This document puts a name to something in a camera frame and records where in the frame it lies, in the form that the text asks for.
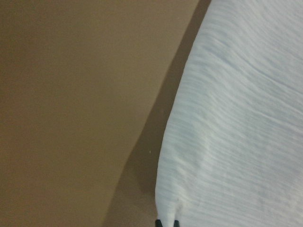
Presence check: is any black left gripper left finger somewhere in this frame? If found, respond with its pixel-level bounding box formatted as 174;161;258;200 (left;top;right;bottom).
155;219;162;227

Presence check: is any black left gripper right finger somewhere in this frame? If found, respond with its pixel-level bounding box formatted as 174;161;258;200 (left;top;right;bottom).
174;220;179;227

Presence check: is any light blue button-up shirt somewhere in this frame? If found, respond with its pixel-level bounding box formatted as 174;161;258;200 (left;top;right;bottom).
155;0;303;227

